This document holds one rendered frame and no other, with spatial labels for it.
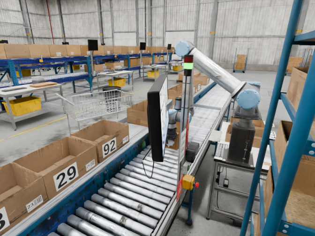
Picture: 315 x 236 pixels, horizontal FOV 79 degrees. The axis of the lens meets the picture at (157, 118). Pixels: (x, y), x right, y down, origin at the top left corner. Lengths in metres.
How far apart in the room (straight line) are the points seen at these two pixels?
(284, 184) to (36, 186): 1.09
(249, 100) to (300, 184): 0.91
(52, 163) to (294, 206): 1.43
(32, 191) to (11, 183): 0.30
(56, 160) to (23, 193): 0.49
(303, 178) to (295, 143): 0.22
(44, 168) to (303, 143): 1.47
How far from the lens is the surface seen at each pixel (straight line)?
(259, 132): 2.43
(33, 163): 1.52
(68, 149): 1.65
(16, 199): 1.18
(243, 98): 1.46
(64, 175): 1.30
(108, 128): 1.87
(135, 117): 2.11
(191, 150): 1.26
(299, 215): 0.59
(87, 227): 1.28
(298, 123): 0.42
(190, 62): 1.07
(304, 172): 0.63
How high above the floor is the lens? 1.70
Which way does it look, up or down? 21 degrees down
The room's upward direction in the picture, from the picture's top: 1 degrees clockwise
